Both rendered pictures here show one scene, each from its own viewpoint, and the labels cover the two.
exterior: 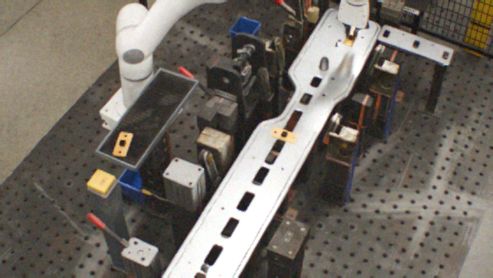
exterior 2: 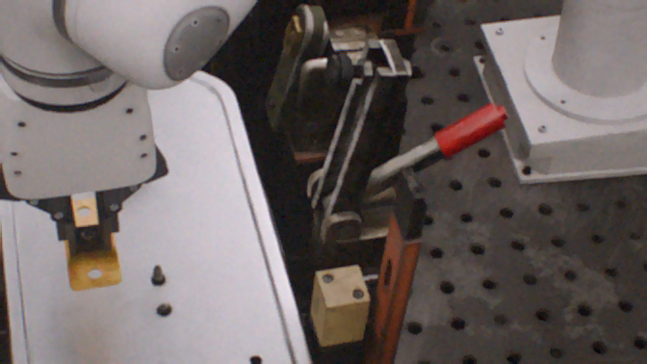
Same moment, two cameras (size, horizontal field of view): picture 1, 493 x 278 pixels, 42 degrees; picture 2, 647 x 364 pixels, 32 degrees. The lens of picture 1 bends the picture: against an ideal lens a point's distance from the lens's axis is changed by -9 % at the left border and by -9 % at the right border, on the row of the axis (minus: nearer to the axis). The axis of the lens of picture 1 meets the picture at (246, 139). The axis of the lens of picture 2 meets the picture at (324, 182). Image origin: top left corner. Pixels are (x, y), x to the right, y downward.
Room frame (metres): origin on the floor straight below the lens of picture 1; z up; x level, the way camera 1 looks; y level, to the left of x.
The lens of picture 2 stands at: (2.29, -0.61, 1.74)
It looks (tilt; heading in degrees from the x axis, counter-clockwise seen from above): 48 degrees down; 134
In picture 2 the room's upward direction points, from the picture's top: 7 degrees clockwise
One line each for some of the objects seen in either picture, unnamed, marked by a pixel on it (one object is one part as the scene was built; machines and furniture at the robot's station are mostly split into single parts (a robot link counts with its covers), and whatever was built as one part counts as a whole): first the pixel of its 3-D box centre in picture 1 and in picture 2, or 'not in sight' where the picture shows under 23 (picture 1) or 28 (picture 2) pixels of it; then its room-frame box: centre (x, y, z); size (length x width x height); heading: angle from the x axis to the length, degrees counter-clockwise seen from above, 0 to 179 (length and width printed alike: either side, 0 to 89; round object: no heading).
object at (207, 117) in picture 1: (209, 153); not in sight; (1.42, 0.12, 0.90); 0.05 x 0.05 x 0.40; 64
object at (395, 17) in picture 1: (387, 37); not in sight; (2.02, -0.55, 0.88); 0.08 x 0.08 x 0.36; 64
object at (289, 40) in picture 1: (292, 55); (343, 332); (1.90, -0.17, 0.88); 0.07 x 0.06 x 0.35; 64
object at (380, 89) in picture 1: (380, 99); not in sight; (1.69, -0.48, 0.87); 0.12 x 0.09 x 0.35; 64
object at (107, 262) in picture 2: (350, 37); (89, 239); (1.81, -0.36, 1.06); 0.08 x 0.04 x 0.01; 155
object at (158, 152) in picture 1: (156, 165); not in sight; (1.35, 0.28, 0.92); 0.10 x 0.08 x 0.45; 154
